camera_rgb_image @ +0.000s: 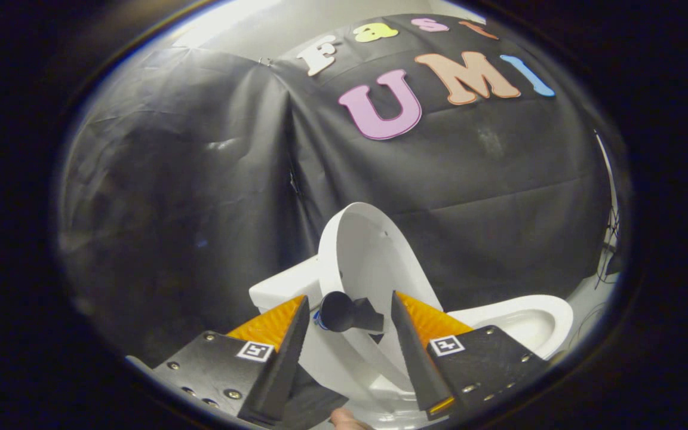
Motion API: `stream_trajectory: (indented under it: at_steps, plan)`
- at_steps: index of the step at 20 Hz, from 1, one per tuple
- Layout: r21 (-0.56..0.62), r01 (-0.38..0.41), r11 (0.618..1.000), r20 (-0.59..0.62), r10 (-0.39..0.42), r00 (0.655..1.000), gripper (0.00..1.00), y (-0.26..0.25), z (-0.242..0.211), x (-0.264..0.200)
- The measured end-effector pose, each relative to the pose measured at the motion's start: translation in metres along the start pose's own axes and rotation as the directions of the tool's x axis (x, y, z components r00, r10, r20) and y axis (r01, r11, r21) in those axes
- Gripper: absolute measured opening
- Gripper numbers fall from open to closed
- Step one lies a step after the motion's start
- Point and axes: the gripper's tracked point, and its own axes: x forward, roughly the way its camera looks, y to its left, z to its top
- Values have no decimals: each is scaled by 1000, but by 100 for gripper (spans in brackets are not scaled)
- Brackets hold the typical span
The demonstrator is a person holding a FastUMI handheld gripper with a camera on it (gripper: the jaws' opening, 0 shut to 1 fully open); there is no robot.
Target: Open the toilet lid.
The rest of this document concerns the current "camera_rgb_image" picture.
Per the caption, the white ceramic toilet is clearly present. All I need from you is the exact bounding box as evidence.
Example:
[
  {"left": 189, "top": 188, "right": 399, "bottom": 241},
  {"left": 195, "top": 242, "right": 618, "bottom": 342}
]
[{"left": 248, "top": 254, "right": 575, "bottom": 428}]

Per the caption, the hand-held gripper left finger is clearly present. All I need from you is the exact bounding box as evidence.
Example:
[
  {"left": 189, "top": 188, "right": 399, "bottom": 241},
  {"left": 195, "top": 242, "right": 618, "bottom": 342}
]
[{"left": 152, "top": 294, "right": 311, "bottom": 426}]

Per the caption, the black round lid handle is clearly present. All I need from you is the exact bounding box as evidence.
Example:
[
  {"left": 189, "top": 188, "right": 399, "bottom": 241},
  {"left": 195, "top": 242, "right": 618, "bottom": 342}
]
[{"left": 318, "top": 291, "right": 385, "bottom": 333}]

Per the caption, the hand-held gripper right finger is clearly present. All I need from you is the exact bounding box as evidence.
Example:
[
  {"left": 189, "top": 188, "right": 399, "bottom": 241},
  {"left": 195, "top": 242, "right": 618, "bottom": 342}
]
[{"left": 391, "top": 291, "right": 549, "bottom": 419}]

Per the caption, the white toilet lid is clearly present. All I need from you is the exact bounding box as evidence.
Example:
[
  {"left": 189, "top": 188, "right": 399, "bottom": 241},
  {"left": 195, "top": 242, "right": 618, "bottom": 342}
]
[{"left": 318, "top": 202, "right": 443, "bottom": 395}]

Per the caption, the black backdrop cloth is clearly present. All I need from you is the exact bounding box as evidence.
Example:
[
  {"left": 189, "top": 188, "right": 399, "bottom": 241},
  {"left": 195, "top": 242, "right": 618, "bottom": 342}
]
[{"left": 57, "top": 13, "right": 618, "bottom": 366}]

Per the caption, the black light stand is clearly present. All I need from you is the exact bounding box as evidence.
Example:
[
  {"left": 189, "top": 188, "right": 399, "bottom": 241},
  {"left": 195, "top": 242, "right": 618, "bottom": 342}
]
[{"left": 596, "top": 206, "right": 623, "bottom": 287}]

